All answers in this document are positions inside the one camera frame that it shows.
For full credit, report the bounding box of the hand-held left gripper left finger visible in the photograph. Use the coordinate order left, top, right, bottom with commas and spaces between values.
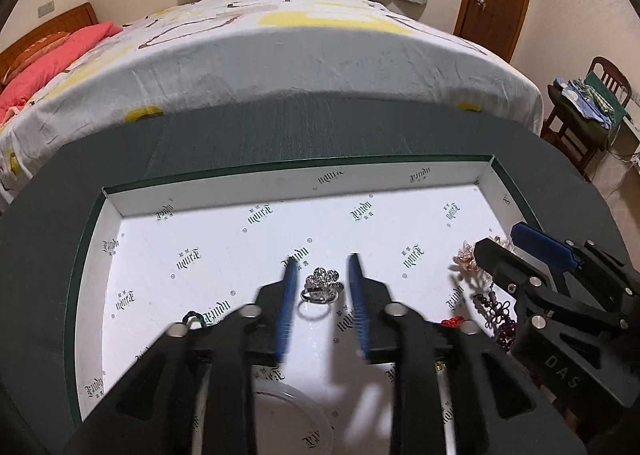
62, 257, 301, 455

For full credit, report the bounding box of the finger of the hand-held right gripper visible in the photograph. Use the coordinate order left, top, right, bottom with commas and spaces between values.
510, 222, 640, 297
473, 238, 629, 336

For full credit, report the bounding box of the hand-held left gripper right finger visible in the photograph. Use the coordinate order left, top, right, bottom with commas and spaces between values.
349, 253, 587, 455

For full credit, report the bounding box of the pearl cluster brooch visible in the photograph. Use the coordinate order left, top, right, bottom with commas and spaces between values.
452, 235, 512, 287

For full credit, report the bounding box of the silver flower ring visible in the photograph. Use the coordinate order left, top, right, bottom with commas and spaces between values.
298, 267, 347, 322

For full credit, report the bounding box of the dark red bead bracelet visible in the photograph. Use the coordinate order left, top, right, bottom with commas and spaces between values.
474, 284, 522, 357

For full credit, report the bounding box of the white jade bangle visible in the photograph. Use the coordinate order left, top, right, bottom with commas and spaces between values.
250, 377, 337, 455

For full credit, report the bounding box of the green cardboard box white inside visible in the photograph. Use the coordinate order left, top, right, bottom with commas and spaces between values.
65, 155, 572, 455

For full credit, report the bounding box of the wooden chair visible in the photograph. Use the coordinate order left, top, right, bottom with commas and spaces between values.
539, 56, 634, 182

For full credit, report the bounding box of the pile of clothes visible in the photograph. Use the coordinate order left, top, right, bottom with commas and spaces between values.
547, 72, 629, 137

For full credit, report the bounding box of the bed with patterned sheet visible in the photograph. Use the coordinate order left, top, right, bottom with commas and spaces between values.
0, 0, 544, 217

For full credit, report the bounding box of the pink pillow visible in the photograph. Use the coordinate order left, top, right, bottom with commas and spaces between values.
0, 22, 124, 124

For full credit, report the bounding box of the orange pillow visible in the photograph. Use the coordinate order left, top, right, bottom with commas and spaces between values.
0, 31, 71, 86

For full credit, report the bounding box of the wooden headboard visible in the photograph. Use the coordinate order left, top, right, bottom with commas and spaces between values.
0, 2, 99, 72

